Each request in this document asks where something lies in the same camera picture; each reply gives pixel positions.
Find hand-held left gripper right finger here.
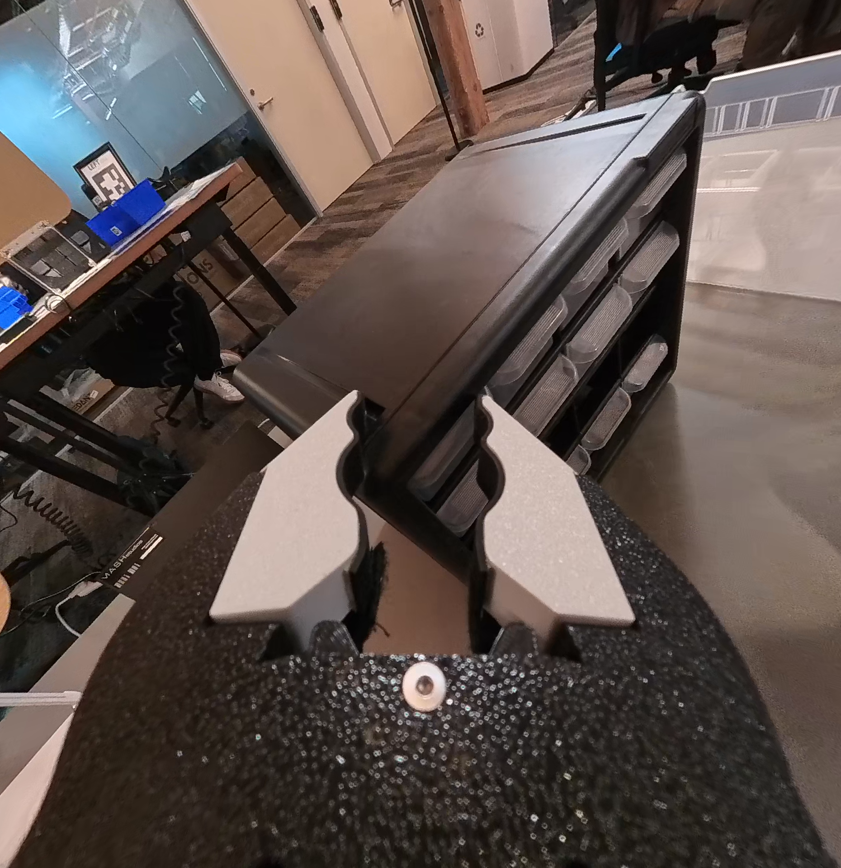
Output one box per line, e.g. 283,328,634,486
476,395,636,646

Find clear box with black inserts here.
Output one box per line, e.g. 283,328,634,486
0,227,99,292

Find wooden table with black legs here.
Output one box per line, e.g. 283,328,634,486
0,159,299,411

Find white shoe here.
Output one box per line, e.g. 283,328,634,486
193,371,246,405

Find rows of clear cabinet drawers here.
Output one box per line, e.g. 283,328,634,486
407,152,689,537

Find blue plastic bin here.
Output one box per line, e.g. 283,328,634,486
87,179,167,246
0,288,36,340

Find black stand pole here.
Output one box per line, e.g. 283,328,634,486
420,30,477,153

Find wooden pillar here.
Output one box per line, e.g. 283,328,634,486
420,0,491,130

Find black coiled cable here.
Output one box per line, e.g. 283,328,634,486
10,485,90,565
158,285,192,427

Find white cable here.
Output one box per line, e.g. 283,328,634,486
53,580,104,637

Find white cabinet with recycling symbol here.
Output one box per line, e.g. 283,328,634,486
461,0,554,90

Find tan rounded board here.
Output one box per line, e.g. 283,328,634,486
0,125,72,269

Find black white printed tag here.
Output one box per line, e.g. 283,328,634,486
72,142,138,208

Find black drawer cabinet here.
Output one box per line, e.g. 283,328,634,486
234,88,706,584

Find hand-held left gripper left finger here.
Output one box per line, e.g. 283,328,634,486
209,391,367,638

